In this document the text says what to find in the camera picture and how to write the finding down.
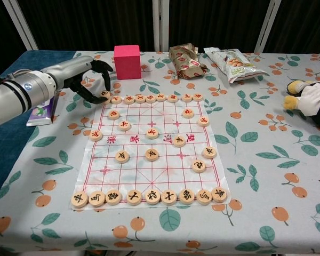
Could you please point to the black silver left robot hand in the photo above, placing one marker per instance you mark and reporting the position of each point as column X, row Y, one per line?
column 69, row 69

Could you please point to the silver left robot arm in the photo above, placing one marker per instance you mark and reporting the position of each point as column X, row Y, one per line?
column 13, row 93

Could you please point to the black-lettered wooden chess piece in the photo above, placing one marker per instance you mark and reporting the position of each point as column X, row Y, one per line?
column 187, row 196
column 134, row 196
column 122, row 156
column 79, row 199
column 204, row 196
column 219, row 194
column 169, row 196
column 96, row 198
column 179, row 141
column 152, row 154
column 153, row 196
column 209, row 152
column 113, row 196

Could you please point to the white red chess board sheet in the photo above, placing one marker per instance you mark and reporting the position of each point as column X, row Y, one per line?
column 149, row 176

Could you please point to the white purple toothpaste tube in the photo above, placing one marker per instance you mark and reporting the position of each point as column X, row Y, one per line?
column 40, row 114

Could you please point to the pink cube block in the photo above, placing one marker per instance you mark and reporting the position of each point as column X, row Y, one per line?
column 128, row 64

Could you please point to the blue table cover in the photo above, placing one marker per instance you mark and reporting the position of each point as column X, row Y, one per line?
column 5, row 144

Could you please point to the gold crumpled snack bag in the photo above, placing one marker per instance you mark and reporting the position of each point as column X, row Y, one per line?
column 188, row 65

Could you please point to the white green nut snack bag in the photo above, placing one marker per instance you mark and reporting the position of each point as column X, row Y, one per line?
column 237, row 66

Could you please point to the floral printed tablecloth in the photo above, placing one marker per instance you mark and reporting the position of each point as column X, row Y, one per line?
column 256, row 186

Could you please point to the black white plush doll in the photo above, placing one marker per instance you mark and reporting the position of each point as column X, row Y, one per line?
column 312, row 98

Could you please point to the white partition post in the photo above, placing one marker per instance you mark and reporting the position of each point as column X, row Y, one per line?
column 268, row 25
column 165, row 26
column 156, row 26
column 21, row 26

